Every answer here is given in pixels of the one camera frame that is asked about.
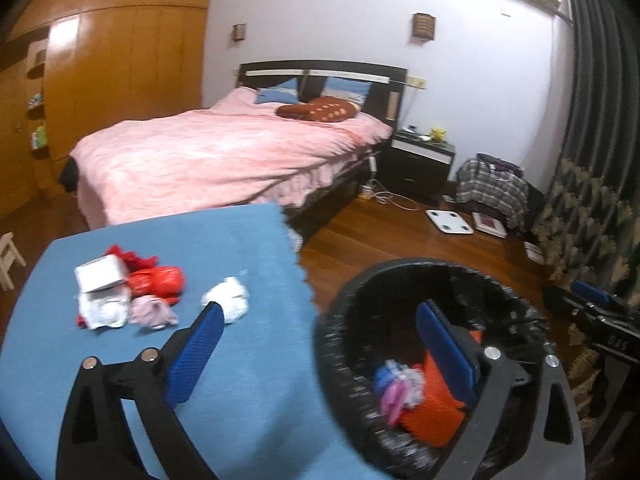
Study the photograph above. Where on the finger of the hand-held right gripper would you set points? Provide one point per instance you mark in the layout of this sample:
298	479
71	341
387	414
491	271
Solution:
592	296
565	302

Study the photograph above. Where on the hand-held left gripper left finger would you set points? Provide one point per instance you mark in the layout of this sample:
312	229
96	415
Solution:
192	350

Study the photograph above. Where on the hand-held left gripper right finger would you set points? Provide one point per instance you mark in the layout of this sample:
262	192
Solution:
445	350

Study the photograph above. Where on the pale cloth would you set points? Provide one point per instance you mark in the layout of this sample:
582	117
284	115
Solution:
152	312

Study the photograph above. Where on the orange foam net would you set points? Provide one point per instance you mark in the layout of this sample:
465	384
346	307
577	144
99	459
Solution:
430	410

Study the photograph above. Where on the white tissue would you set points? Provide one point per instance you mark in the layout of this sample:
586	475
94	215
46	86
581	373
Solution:
230	300

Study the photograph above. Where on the pink wrapper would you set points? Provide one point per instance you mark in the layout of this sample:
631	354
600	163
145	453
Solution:
397	400

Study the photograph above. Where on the red plastic bag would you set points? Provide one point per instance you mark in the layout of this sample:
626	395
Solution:
157	282

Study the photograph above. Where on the trash can with black bag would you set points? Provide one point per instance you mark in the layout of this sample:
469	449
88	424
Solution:
360	320

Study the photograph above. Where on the white paper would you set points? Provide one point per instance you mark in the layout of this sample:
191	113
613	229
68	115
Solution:
102	310

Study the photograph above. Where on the white cardboard box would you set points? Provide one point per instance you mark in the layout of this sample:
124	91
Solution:
100	272

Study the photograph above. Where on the white floor box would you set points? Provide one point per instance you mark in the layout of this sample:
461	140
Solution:
534	252

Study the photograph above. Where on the white scale with red panel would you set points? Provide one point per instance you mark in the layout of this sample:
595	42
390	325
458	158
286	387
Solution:
490	224

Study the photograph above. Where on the patterned curtain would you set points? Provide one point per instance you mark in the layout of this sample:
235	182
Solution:
590	185

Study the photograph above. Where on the blue tablecloth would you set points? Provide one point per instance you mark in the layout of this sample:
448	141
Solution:
250	250

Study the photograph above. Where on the white bathroom scale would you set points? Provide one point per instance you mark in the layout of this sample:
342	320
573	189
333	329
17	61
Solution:
449	221

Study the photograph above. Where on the plaid cloth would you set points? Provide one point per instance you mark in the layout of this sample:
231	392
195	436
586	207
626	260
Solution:
492	192

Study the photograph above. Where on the dark bag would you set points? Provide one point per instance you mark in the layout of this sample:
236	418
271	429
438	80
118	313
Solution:
500	161

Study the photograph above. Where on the dark nightstand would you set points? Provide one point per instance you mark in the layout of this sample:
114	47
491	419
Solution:
417	170

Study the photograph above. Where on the pink blanket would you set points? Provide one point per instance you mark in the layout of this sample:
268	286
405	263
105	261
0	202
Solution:
200	160

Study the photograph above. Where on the dark wooden bed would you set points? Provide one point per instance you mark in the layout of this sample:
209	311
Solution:
330	195

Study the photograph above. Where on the yellow plush toy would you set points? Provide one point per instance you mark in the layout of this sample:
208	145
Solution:
438	135

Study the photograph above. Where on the dark cloth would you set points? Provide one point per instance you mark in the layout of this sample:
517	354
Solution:
69	175

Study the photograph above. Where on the blue pillow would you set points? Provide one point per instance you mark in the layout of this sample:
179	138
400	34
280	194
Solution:
277	94
345	89

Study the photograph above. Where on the brown polka dot pillow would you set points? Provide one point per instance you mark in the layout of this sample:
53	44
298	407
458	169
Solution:
320	110

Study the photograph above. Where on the wooden wardrobe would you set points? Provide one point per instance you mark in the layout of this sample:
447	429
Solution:
125	60

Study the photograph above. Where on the wall socket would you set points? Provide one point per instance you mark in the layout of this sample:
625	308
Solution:
416	81

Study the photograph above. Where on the wooden wall lamp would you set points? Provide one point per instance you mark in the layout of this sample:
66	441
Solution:
424	27
239	33

